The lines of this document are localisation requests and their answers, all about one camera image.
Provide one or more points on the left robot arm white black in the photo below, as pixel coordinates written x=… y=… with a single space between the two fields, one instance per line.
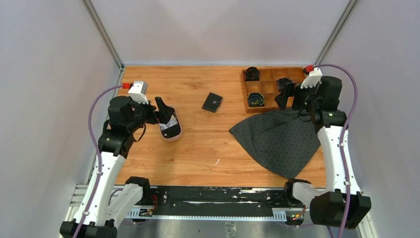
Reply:
x=97 y=216

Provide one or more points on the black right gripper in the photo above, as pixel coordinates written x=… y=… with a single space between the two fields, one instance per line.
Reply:
x=293 y=89

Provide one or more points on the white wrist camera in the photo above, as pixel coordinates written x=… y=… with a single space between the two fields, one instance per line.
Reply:
x=314 y=77
x=137 y=91

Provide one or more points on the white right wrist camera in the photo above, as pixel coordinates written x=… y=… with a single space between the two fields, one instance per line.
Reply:
x=314 y=77

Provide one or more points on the dark grey dotted cloth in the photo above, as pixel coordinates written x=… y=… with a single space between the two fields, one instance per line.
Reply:
x=279 y=141

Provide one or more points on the white credit card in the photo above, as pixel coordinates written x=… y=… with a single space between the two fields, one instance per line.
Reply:
x=171 y=123

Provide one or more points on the black rolled belt middle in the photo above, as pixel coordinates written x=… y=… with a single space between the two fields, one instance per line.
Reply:
x=282 y=83

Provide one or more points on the black card holder wallet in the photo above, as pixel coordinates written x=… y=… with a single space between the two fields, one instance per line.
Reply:
x=212 y=102

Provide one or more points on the pink oval card tray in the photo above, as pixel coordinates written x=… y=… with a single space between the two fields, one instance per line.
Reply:
x=173 y=133

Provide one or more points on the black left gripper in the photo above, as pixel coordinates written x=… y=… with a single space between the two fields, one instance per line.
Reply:
x=165 y=111

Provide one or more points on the wooden compartment tray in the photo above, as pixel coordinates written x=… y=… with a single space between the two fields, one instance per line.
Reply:
x=267 y=85

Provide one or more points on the black rolled belt top left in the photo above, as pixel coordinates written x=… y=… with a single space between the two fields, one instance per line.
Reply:
x=252 y=74

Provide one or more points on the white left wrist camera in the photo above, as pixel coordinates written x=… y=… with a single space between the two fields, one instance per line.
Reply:
x=137 y=91

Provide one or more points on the black rolled belt green pattern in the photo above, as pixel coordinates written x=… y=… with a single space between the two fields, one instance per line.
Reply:
x=256 y=99

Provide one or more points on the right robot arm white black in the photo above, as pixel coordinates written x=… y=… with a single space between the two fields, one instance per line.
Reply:
x=342 y=200

